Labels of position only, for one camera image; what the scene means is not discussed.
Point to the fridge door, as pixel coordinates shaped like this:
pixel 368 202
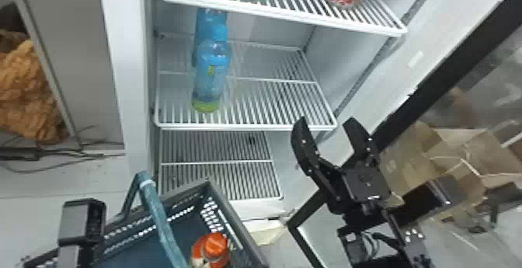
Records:
pixel 448 70

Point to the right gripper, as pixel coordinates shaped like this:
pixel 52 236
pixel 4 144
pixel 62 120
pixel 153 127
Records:
pixel 361 190

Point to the cardboard box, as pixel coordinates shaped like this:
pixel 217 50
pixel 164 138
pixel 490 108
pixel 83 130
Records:
pixel 469 155

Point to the orange bottle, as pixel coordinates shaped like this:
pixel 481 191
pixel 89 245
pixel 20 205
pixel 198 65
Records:
pixel 212 249

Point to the blue bottle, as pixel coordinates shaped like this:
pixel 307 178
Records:
pixel 210 74
pixel 210 20

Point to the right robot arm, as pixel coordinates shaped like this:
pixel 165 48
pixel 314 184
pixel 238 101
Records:
pixel 412 249

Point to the orange crumpled sheet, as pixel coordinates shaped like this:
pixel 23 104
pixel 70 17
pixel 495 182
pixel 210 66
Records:
pixel 24 94

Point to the blue basket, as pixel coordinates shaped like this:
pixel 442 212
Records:
pixel 191 224

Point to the white fridge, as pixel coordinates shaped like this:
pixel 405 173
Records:
pixel 126 78

